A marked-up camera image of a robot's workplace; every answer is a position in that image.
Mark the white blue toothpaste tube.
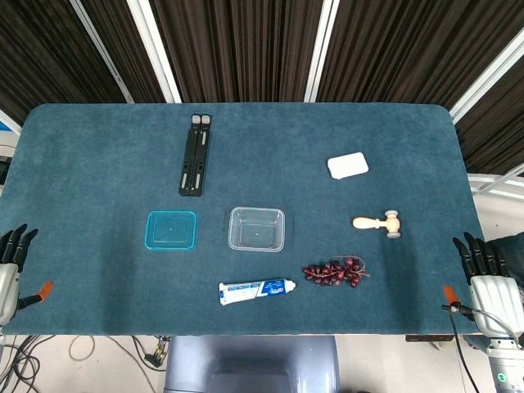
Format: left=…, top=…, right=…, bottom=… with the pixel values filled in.
left=218, top=278, right=297, bottom=307

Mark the red grape bunch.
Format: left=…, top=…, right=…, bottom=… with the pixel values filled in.
left=302, top=255, right=372, bottom=289

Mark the blue-grey robot torso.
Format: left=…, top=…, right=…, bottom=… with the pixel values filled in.
left=163, top=335, right=341, bottom=393

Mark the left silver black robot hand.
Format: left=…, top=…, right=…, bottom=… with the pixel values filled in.
left=0, top=223, right=55, bottom=327

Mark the black floor plug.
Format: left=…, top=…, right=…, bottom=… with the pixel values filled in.
left=143, top=335, right=171, bottom=369

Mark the black right hand cable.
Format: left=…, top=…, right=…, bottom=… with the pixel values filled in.
left=440, top=305, right=482, bottom=393

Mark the wooden toy hammer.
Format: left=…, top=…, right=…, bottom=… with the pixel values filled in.
left=352, top=210, right=404, bottom=240

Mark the clear plastic container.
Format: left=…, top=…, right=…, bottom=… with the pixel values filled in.
left=227, top=206, right=286, bottom=253

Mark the thin grey frame post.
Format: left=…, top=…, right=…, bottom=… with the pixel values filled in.
left=69, top=0, right=135, bottom=104

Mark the blue-green table cloth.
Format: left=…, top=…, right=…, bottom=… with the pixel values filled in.
left=0, top=102, right=488, bottom=337

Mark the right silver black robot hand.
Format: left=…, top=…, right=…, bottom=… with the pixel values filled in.
left=440, top=232, right=521, bottom=340

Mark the black folding stand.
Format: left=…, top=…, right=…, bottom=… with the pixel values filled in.
left=178, top=114, right=213, bottom=198

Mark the wide white frame post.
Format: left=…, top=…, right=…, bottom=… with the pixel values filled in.
left=126, top=0, right=183, bottom=104

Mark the black metal bracket plate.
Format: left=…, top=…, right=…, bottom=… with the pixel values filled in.
left=404, top=334, right=455, bottom=343

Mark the black floor cable bundle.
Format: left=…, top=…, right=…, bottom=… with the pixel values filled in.
left=0, top=335, right=44, bottom=393

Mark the teal plastic container lid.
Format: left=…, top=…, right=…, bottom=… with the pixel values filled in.
left=145, top=210, right=198, bottom=251

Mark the white frame rail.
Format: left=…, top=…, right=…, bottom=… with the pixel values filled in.
left=466, top=163, right=524, bottom=201

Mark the dark brown curtain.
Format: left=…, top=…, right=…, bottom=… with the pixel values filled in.
left=0, top=0, right=524, bottom=177

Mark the white floor cable loop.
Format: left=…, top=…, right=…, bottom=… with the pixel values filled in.
left=68, top=335, right=97, bottom=362

